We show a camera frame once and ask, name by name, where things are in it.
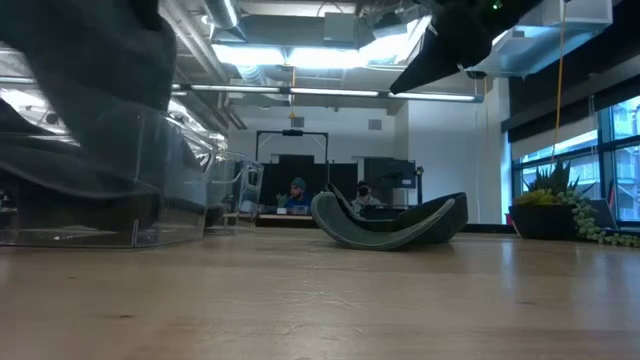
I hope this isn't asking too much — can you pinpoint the grey laptop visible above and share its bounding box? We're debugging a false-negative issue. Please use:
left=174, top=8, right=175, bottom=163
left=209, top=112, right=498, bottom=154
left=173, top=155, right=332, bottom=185
left=588, top=197, right=621, bottom=231

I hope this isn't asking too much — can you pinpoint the long tube ceiling light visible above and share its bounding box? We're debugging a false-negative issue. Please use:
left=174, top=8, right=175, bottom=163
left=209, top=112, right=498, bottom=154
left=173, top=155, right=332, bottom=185
left=171, top=82, right=486, bottom=105

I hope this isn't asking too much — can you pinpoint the yellow hanging cord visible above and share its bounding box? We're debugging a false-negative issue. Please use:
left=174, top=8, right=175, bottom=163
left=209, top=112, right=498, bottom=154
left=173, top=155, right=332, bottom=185
left=549, top=0, right=568, bottom=164

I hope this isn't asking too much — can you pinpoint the large window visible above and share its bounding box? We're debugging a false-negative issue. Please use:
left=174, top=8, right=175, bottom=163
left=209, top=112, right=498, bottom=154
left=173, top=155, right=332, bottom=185
left=511, top=94, right=640, bottom=225

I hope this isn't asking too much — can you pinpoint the potted succulent plant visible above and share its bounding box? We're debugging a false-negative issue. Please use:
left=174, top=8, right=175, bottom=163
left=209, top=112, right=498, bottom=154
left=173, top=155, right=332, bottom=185
left=508, top=159, right=640, bottom=249

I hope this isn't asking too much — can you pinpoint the black monitor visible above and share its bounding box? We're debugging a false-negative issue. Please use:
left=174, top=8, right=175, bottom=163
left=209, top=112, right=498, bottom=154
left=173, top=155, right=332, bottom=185
left=363, top=157, right=426, bottom=206

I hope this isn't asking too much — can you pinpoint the black partition panel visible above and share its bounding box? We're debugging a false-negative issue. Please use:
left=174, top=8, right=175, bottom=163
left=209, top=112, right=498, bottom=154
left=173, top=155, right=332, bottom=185
left=259, top=153, right=359, bottom=208

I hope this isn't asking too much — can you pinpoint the silver ceiling duct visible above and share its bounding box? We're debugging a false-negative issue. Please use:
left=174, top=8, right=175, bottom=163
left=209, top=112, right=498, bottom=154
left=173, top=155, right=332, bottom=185
left=201, top=0, right=242, bottom=30

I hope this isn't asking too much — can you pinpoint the grey denim cap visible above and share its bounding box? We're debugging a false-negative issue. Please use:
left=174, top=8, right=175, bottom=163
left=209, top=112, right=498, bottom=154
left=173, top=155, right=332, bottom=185
left=0, top=99, right=167, bottom=199
left=0, top=0, right=178, bottom=151

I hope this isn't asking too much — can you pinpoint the clear plastic bin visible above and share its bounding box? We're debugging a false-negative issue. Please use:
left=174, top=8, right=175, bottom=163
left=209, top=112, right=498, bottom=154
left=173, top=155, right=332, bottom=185
left=203, top=150, right=266, bottom=237
left=0, top=84, right=219, bottom=250

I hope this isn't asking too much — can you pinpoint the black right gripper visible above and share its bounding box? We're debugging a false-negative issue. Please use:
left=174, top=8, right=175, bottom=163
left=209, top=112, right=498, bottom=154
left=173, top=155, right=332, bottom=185
left=389, top=0, right=544, bottom=97

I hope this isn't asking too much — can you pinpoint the black camera gantry frame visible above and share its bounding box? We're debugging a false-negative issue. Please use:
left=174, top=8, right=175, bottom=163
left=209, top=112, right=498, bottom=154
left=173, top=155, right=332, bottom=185
left=254, top=128, right=331, bottom=177

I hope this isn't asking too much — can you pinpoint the person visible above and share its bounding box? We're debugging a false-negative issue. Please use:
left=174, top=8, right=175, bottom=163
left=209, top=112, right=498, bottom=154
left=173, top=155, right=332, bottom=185
left=275, top=176, right=316, bottom=212
left=349, top=180, right=384, bottom=214

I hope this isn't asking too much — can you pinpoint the black aluminium table frame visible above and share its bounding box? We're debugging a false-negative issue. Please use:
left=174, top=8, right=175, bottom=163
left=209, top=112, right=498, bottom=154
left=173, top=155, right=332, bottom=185
left=459, top=223, right=517, bottom=235

